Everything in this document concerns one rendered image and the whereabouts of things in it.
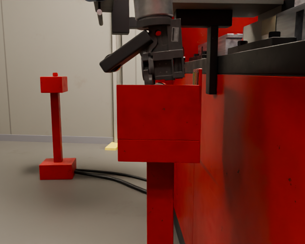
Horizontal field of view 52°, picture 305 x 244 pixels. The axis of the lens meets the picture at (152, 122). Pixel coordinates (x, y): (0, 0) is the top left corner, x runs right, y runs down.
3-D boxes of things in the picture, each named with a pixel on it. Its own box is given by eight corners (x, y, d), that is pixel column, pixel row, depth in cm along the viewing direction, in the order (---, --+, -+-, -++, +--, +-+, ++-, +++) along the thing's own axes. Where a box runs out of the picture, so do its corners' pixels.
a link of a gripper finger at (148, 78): (154, 106, 59) (150, 59, 58) (146, 107, 59) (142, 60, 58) (156, 104, 64) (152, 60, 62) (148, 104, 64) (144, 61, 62)
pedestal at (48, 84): (46, 172, 263) (41, 72, 249) (76, 171, 264) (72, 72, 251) (39, 180, 243) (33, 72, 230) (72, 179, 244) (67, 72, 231)
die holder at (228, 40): (197, 64, 162) (198, 45, 160) (208, 64, 162) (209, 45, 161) (226, 60, 113) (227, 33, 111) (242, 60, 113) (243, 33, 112)
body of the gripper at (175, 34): (185, 81, 59) (180, 14, 57) (140, 84, 59) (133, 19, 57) (184, 80, 66) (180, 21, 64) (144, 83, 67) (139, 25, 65)
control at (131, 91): (131, 139, 81) (131, 69, 78) (194, 141, 79) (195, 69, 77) (117, 161, 61) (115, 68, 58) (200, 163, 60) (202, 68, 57)
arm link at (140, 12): (130, -5, 57) (136, 4, 65) (132, 21, 58) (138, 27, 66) (171, -10, 56) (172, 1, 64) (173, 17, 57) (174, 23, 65)
